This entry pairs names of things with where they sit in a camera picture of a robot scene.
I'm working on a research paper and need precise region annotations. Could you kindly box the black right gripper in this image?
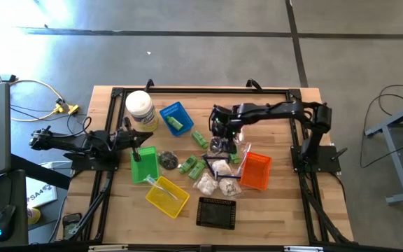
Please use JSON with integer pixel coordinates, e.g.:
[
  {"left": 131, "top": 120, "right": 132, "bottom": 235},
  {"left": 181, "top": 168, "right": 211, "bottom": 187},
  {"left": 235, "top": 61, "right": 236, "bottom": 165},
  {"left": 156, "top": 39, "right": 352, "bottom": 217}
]
[{"left": 208, "top": 104, "right": 246, "bottom": 155}]

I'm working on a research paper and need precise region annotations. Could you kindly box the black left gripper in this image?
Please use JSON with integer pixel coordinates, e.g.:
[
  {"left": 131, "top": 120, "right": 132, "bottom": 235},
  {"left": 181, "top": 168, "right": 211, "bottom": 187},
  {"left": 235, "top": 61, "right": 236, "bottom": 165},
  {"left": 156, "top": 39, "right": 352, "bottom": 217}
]
[{"left": 115, "top": 116, "right": 153, "bottom": 163}]

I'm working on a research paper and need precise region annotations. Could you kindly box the clear bag of black items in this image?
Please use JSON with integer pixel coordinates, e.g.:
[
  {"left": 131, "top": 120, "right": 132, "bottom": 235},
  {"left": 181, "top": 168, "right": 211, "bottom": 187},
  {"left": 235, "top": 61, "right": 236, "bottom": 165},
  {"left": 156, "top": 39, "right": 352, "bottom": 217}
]
[
  {"left": 206, "top": 136, "right": 230, "bottom": 157},
  {"left": 157, "top": 150, "right": 181, "bottom": 172}
]

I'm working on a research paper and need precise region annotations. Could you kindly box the clear bag of cotton balls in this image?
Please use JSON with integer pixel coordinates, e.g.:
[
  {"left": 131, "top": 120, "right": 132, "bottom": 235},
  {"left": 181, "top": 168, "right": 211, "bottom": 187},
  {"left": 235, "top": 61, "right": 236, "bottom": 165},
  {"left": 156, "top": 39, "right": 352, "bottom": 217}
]
[
  {"left": 193, "top": 173, "right": 219, "bottom": 197},
  {"left": 211, "top": 159, "right": 234, "bottom": 177},
  {"left": 218, "top": 177, "right": 243, "bottom": 197}
]

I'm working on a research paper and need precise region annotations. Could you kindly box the toothbrush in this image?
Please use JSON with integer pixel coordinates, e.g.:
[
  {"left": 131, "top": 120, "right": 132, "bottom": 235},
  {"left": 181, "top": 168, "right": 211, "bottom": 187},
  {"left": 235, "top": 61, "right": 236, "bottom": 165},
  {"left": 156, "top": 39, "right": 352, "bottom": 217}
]
[
  {"left": 236, "top": 139, "right": 255, "bottom": 178},
  {"left": 145, "top": 174, "right": 181, "bottom": 202}
]

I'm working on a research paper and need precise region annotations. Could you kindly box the Lysol wipes canister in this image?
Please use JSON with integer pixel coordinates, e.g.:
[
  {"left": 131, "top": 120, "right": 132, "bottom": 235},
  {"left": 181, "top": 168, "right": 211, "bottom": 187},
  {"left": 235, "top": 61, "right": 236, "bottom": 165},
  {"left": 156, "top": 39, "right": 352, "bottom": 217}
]
[{"left": 125, "top": 90, "right": 160, "bottom": 133}]

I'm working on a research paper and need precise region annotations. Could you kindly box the green plastic basket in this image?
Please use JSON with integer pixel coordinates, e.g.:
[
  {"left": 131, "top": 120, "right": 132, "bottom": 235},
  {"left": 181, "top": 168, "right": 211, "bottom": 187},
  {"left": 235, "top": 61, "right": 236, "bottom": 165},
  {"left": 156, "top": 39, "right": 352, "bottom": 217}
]
[{"left": 129, "top": 146, "right": 160, "bottom": 185}]

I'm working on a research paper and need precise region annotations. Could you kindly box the orange plastic basket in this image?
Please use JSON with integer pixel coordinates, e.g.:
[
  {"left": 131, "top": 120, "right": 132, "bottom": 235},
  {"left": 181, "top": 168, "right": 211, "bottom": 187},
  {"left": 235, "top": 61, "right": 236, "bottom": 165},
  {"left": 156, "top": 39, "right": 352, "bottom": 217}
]
[{"left": 239, "top": 151, "right": 273, "bottom": 192}]

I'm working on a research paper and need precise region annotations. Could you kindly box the blue plastic basket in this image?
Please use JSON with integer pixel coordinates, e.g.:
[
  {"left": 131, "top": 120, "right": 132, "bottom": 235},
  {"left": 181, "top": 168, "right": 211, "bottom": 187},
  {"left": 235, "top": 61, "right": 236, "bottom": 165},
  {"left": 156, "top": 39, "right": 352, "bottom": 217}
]
[{"left": 158, "top": 101, "right": 195, "bottom": 137}]

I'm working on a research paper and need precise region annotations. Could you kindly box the black plastic basket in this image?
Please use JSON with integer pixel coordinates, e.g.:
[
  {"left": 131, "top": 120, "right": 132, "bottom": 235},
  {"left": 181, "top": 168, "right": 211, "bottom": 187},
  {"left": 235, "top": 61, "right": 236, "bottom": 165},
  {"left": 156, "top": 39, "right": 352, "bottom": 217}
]
[{"left": 195, "top": 196, "right": 238, "bottom": 231}]

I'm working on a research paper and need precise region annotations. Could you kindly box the yellow plastic basket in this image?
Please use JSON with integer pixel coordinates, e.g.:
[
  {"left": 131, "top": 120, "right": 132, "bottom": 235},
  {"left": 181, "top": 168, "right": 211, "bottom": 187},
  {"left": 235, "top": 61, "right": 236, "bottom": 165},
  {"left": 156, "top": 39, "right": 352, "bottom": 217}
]
[{"left": 145, "top": 175, "right": 191, "bottom": 220}]

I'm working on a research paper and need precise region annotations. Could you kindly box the white flat object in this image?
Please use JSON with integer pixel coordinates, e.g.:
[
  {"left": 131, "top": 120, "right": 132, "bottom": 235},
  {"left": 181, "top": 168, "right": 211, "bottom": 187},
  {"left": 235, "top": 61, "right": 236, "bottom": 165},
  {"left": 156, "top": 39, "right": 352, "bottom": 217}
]
[{"left": 38, "top": 160, "right": 73, "bottom": 172}]

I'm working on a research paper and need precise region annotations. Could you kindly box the small black device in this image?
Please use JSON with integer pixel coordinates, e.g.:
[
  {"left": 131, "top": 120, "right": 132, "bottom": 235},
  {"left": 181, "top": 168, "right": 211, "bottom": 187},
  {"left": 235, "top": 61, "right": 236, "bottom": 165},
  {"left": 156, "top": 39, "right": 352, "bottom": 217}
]
[{"left": 62, "top": 211, "right": 83, "bottom": 236}]

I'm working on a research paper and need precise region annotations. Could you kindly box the white printed booklet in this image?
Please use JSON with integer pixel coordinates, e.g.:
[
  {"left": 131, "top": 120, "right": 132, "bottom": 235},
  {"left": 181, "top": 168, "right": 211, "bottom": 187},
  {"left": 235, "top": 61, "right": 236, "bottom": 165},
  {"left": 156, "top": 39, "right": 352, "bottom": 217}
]
[{"left": 25, "top": 176, "right": 59, "bottom": 210}]

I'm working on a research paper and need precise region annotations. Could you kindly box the yellow round object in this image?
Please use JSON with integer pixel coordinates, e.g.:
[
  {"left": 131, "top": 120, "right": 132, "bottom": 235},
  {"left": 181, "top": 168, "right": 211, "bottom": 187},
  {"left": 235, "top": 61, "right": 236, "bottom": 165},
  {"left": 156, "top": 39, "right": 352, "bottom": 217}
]
[{"left": 27, "top": 206, "right": 43, "bottom": 225}]

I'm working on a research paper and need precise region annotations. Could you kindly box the dark side desk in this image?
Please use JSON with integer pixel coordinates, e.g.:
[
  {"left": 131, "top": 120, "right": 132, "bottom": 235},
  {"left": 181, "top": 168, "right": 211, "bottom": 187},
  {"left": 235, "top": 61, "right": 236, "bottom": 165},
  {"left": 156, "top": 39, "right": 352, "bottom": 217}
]
[{"left": 0, "top": 153, "right": 72, "bottom": 248}]

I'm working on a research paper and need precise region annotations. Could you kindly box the black computer mouse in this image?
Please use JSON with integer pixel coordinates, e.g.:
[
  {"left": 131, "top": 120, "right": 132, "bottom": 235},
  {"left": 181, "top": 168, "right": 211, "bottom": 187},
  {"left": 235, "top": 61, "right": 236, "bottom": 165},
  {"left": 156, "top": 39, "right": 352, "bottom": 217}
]
[{"left": 0, "top": 204, "right": 17, "bottom": 242}]

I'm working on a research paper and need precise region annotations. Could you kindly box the table with blue-grey legs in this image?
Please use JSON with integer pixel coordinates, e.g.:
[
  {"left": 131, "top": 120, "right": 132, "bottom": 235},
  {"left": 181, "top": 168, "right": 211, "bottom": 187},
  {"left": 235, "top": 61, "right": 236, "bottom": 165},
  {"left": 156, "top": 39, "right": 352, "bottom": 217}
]
[{"left": 363, "top": 97, "right": 403, "bottom": 206}]

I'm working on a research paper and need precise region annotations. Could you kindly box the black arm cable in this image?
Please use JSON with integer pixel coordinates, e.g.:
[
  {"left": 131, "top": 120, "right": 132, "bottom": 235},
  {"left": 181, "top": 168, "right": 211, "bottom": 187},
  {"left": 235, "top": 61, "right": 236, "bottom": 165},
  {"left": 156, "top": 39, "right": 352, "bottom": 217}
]
[{"left": 66, "top": 114, "right": 94, "bottom": 138}]

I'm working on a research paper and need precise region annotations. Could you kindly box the yellow cable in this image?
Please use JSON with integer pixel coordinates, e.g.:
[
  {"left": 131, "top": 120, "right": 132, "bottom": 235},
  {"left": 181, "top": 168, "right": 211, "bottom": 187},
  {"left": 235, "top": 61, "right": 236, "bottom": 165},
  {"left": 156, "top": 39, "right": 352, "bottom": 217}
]
[{"left": 8, "top": 78, "right": 80, "bottom": 123}]

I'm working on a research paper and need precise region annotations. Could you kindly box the black floor cable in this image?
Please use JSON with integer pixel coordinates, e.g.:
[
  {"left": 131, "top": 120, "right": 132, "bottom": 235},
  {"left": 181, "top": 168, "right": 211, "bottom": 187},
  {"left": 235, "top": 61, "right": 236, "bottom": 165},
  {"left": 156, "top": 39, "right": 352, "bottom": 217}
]
[
  {"left": 377, "top": 83, "right": 403, "bottom": 118},
  {"left": 358, "top": 94, "right": 403, "bottom": 169}
]

